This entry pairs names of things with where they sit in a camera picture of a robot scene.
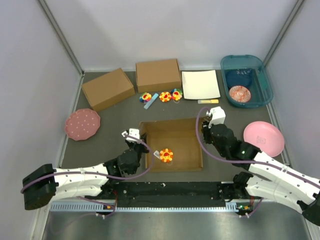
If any white paper tag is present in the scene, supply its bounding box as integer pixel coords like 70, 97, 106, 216
153, 150, 161, 159

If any white square plate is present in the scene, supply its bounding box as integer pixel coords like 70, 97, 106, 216
181, 70, 221, 100

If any dark pink dotted plate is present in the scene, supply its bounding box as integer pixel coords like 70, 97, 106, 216
64, 108, 101, 141

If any cardboard box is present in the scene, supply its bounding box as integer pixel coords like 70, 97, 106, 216
139, 118, 203, 173
135, 58, 182, 93
82, 68, 135, 112

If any teal plastic bin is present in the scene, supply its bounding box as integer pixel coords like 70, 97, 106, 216
220, 54, 274, 109

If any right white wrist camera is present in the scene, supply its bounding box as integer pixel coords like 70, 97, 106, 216
206, 106, 226, 127

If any orange yellow flower plush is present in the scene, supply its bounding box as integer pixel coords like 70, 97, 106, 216
159, 148, 174, 163

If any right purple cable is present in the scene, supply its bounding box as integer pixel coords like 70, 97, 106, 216
195, 106, 320, 217

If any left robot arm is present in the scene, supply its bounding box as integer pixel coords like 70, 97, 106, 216
21, 134, 150, 211

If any light pink plate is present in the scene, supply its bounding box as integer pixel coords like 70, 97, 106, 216
243, 121, 285, 157

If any yellow highlighter marker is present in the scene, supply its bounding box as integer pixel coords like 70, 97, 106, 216
197, 99, 219, 104

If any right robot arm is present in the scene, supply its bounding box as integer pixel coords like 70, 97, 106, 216
201, 120, 320, 226

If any red patterned bowl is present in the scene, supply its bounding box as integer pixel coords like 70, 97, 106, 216
229, 85, 252, 103

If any rainbow flower plush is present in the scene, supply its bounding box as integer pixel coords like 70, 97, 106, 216
170, 88, 183, 101
139, 92, 152, 104

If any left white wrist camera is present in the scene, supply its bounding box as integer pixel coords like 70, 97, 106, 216
121, 128, 140, 143

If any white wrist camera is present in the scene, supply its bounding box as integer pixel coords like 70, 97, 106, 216
206, 106, 226, 127
121, 128, 140, 143

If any light blue marker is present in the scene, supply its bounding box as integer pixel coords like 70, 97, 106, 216
143, 93, 159, 110

